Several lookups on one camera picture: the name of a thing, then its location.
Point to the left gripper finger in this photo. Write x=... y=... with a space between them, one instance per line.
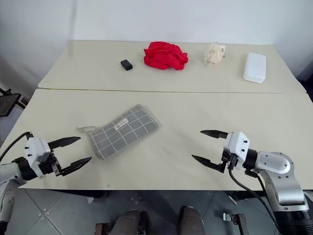
x=75 y=165
x=64 y=142

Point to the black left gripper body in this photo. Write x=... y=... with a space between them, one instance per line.
x=49 y=165

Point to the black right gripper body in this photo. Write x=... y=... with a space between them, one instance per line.
x=226 y=160

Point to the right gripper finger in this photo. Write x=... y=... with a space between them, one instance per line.
x=215 y=133
x=207 y=162

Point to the grey checked cloth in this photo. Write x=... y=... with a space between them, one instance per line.
x=122 y=132

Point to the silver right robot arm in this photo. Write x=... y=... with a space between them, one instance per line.
x=281 y=166

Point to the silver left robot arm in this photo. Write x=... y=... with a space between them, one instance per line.
x=7 y=171

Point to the metal caster wheel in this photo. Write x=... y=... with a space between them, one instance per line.
x=231 y=218

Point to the dark rounded shape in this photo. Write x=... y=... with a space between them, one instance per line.
x=192 y=221
x=130 y=224

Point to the black metal stand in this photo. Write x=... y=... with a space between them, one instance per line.
x=8 y=102

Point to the white rectangular box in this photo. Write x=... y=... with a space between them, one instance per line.
x=254 y=68

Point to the crumpled translucent plastic bag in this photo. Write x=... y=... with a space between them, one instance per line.
x=214 y=55

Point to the crumpled red cloth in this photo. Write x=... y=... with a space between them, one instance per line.
x=165 y=56

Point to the small black box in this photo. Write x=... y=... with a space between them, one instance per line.
x=126 y=65

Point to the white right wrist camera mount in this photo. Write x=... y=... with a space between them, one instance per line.
x=238 y=144

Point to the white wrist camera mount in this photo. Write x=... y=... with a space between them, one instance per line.
x=36 y=149
x=238 y=144

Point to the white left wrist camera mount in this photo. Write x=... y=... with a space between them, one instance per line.
x=36 y=149

